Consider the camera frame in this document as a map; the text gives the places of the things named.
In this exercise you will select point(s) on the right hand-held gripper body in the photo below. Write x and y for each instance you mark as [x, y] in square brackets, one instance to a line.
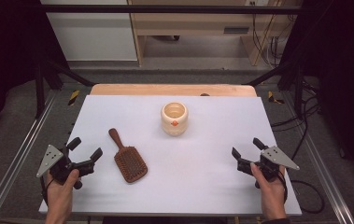
[274, 160]

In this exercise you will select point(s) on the black frame stand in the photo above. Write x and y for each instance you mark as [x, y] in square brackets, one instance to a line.
[298, 90]
[40, 90]

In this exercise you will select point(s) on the white cabinet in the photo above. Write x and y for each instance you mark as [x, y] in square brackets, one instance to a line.
[93, 34]

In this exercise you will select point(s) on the grey desk label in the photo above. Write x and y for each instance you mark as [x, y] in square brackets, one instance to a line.
[236, 30]

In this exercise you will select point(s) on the brown wooden hairbrush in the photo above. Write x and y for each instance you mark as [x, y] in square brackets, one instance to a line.
[130, 163]

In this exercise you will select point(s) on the person's right hand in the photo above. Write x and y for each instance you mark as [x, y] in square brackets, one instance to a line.
[272, 191]

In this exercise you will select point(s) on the cream ringed cup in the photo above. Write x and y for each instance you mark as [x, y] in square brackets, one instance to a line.
[174, 119]

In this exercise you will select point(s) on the yellow black floor tape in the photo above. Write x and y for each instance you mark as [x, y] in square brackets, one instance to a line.
[74, 97]
[272, 98]

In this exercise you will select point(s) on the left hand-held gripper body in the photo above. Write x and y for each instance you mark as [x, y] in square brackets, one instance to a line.
[60, 166]

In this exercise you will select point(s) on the black horizontal frame bar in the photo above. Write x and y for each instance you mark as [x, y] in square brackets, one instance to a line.
[165, 9]

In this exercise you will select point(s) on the aluminium floor rail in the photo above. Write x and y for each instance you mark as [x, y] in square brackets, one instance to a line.
[16, 161]
[324, 168]

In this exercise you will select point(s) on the person's left hand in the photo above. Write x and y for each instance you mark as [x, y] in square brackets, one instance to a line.
[59, 193]

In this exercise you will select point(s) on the light wooden table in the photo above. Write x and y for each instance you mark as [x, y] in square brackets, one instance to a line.
[171, 90]

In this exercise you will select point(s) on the white wall socket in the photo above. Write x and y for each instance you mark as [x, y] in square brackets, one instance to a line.
[257, 2]

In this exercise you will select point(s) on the dark curtain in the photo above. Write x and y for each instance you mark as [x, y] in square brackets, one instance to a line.
[346, 77]
[6, 56]

